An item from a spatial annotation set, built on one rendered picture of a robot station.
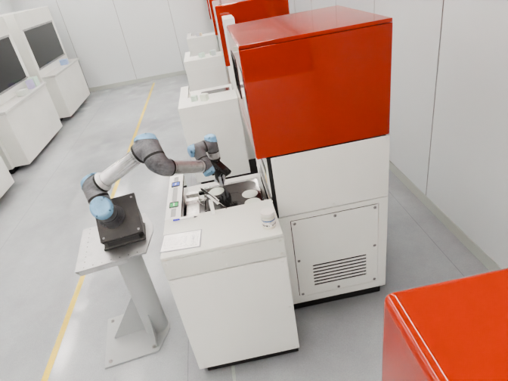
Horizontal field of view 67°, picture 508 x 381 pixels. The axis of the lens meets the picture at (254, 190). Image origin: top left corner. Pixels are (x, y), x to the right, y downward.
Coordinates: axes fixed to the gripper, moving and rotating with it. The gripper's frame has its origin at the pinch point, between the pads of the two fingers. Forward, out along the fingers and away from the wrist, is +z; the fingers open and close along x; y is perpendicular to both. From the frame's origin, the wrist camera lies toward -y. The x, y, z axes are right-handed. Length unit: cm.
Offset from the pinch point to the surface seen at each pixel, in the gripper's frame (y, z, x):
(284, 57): -56, -81, -6
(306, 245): -57, 34, -6
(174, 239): -21, -5, 60
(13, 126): 444, 27, -32
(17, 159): 448, 73, -17
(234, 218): -38.2, -4.9, 31.2
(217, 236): -40, -5, 48
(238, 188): -10.8, 1.6, -2.8
